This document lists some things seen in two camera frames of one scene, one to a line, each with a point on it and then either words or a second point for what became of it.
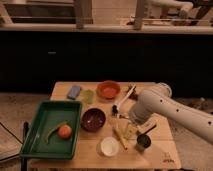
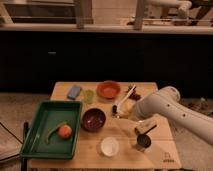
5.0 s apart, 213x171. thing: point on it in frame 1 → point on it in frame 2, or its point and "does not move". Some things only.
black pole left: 24,159 does not move
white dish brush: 115,108 does not move
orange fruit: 65,131 does not move
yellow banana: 117,131 → 125,109
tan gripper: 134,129 → 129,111
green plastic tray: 50,114 does not move
